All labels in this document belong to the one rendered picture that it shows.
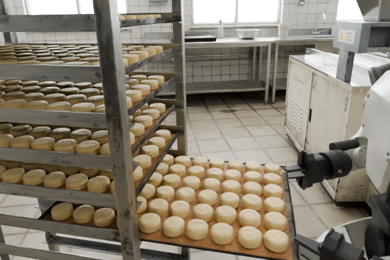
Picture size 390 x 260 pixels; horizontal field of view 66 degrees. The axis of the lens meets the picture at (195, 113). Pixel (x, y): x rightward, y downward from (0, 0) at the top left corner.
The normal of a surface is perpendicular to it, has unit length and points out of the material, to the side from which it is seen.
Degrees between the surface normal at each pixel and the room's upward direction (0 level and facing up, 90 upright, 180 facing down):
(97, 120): 90
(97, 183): 0
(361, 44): 90
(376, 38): 90
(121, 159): 90
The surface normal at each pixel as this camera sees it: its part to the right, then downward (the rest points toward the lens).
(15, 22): -0.21, 0.32
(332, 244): -0.48, -0.50
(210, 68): 0.14, 0.32
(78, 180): -0.02, -0.95
